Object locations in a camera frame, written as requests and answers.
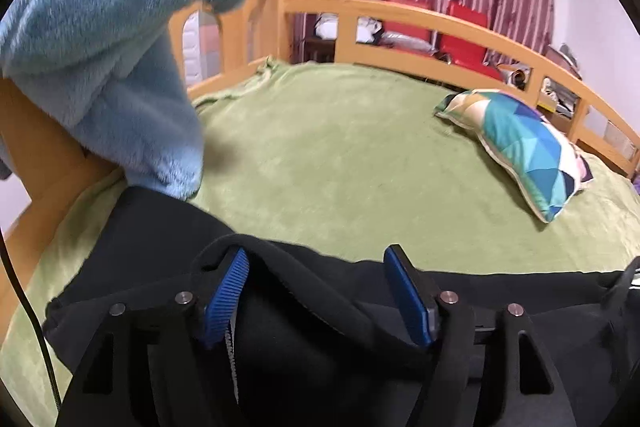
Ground red chair left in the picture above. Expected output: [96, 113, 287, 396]
[383, 0, 431, 42]

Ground green bed blanket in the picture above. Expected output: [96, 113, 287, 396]
[0, 56, 640, 427]

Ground black pants with white stripe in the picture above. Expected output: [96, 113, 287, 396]
[43, 188, 639, 426]

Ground light blue fleece garment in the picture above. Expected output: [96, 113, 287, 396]
[1, 0, 244, 199]

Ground colourful geometric pillow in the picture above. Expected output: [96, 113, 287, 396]
[434, 89, 593, 225]

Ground black cable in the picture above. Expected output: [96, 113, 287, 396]
[0, 229, 64, 413]

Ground wooden bed frame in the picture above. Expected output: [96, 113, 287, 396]
[0, 0, 640, 333]

